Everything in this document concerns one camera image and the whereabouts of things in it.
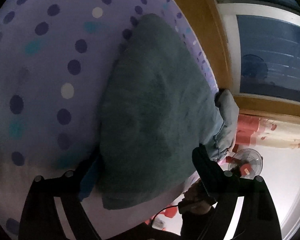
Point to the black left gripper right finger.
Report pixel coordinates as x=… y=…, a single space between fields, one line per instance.
x=258 y=218

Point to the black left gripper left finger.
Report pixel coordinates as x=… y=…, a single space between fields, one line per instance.
x=40 y=219

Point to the blue denim jeans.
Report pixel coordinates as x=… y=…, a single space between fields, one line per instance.
x=157 y=108

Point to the black sleeved right forearm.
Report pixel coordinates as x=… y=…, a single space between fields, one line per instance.
x=194 y=224

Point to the person's right hand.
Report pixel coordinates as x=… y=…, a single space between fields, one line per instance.
x=194 y=200

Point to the white electric fan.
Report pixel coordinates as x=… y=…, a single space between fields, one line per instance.
x=246 y=163

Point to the red cream patterned curtain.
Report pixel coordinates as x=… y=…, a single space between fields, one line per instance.
x=260 y=131

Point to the purple polka dot bedsheet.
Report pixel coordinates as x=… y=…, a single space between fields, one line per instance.
x=56 y=59

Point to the wooden framed sliding window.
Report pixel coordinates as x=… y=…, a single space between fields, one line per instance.
x=253 y=47

